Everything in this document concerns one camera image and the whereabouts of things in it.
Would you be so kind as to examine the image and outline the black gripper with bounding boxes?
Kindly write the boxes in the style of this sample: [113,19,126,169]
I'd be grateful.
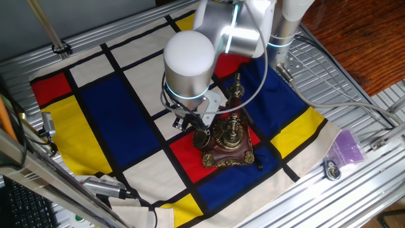
[167,106,210,134]

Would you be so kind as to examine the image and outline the antique brass rotary phone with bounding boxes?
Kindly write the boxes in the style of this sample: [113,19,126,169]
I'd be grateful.
[192,103,256,169]

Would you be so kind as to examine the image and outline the brass and red phone handset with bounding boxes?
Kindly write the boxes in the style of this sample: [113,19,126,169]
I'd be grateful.
[225,72,246,149]

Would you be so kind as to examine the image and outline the Mondrian pattern tablecloth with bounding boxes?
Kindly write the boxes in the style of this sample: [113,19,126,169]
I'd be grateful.
[28,0,342,228]

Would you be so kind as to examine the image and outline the grey box with green button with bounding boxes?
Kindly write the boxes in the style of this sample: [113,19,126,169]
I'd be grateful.
[68,212,97,228]

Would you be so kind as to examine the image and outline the black pole clamp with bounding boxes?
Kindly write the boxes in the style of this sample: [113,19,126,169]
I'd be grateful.
[51,40,73,55]

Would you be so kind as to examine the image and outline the purple plastic bag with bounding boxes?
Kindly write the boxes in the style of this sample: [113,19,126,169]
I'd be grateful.
[325,128,368,167]

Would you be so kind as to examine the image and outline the thin metal pole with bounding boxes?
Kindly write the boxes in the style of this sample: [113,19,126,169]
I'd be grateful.
[26,0,70,60]

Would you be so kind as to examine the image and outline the black keyboard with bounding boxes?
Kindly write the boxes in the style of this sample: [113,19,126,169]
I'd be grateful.
[2,176,60,228]

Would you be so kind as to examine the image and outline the orange rod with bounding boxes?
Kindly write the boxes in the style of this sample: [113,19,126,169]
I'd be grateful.
[0,94,18,143]

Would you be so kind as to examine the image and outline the wrist camera with silver bracket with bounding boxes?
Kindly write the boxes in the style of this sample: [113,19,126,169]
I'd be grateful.
[202,91,223,128]

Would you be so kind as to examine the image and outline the black phone cord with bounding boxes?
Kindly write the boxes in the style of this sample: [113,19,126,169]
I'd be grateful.
[252,153,266,172]

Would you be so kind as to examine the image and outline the black camera cable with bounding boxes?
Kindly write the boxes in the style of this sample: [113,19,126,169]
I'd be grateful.
[125,191,159,228]

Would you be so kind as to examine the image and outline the silver camera with black plug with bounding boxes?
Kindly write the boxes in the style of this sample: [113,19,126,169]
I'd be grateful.
[81,176,129,200]

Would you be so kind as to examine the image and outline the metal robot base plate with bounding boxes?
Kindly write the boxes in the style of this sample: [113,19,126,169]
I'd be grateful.
[284,47,305,77]

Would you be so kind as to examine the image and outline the small grey camera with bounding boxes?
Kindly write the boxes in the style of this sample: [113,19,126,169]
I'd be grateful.
[40,111,58,138]

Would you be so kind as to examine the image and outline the thick grey cable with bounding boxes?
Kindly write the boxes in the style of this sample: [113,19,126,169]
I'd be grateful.
[275,62,405,125]

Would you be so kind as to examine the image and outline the aluminium frame beam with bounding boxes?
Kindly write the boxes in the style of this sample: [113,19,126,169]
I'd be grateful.
[0,128,132,228]

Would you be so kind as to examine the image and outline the aluminium corner bracket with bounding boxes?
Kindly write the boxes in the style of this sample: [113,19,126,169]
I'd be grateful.
[369,122,405,152]

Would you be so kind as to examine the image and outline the black metal frame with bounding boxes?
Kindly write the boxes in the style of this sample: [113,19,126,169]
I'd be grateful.
[377,208,405,228]

